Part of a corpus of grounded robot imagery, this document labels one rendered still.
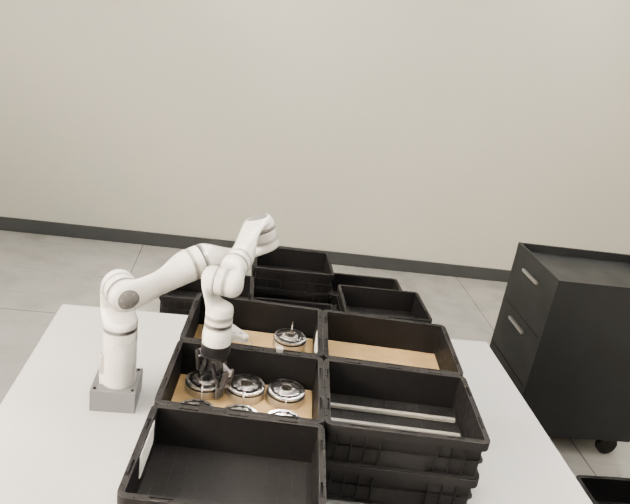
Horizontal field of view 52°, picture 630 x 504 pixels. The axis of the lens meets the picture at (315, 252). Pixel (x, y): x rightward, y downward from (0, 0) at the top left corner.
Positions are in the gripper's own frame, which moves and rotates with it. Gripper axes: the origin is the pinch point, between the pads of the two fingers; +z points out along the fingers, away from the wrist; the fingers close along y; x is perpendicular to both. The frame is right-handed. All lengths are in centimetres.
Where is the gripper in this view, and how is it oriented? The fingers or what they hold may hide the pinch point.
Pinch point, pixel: (211, 387)
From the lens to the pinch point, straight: 175.5
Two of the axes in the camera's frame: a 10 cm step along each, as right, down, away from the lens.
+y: 7.0, 3.6, -6.2
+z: -1.5, 9.2, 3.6
